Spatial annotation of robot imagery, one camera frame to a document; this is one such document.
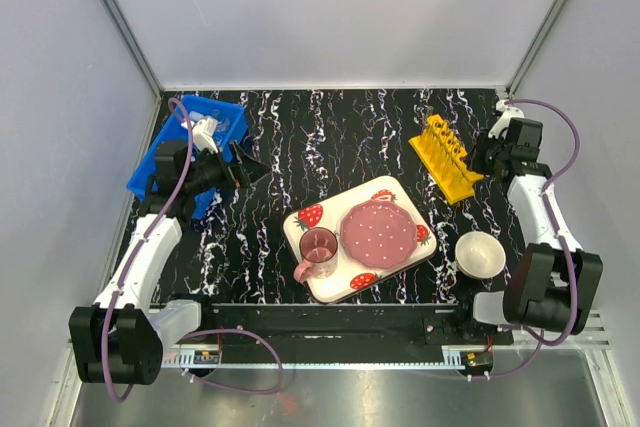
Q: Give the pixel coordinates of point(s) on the glass alcohol lamp white cap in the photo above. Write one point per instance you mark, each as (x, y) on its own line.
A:
(223, 121)

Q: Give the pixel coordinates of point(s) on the blue plastic compartment bin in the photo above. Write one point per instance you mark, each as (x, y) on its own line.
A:
(196, 155)

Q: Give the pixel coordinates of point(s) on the yellow test tube rack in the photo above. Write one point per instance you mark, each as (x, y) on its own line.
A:
(453, 178)

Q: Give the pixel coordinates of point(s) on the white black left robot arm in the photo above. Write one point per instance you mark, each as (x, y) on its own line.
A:
(117, 340)

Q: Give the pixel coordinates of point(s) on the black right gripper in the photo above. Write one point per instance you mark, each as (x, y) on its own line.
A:
(480, 142)

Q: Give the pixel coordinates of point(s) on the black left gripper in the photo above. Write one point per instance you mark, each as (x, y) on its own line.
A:
(245, 172)

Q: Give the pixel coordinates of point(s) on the pink polka dot plate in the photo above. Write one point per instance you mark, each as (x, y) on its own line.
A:
(379, 235)

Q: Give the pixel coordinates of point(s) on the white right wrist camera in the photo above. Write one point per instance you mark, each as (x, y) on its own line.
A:
(506, 114)

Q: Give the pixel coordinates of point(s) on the pink ghost pattern mug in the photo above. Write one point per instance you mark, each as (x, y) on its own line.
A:
(319, 250)

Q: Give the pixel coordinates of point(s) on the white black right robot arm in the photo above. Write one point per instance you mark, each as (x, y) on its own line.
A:
(554, 286)

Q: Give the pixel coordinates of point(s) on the cream ceramic bowl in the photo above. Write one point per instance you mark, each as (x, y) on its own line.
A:
(479, 255)

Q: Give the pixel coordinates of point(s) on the strawberry pattern white tray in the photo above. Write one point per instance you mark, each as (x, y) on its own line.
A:
(351, 277)

